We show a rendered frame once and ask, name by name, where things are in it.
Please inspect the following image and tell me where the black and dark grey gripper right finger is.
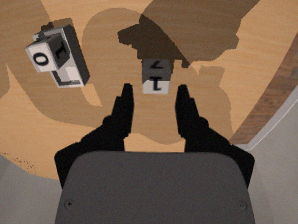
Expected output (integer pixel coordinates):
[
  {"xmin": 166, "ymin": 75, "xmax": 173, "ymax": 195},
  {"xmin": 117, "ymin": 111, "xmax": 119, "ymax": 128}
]
[{"xmin": 175, "ymin": 84, "xmax": 255, "ymax": 189}]

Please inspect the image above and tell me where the grey calendar cube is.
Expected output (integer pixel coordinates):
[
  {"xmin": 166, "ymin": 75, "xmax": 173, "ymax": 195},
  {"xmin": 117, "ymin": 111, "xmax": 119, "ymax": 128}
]
[
  {"xmin": 142, "ymin": 59, "xmax": 171, "ymax": 94},
  {"xmin": 25, "ymin": 33, "xmax": 70, "ymax": 73}
]

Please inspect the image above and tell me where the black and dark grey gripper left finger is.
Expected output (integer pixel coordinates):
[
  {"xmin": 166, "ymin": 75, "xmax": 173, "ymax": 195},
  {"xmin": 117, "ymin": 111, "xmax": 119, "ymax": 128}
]
[{"xmin": 54, "ymin": 83, "xmax": 134, "ymax": 189}]

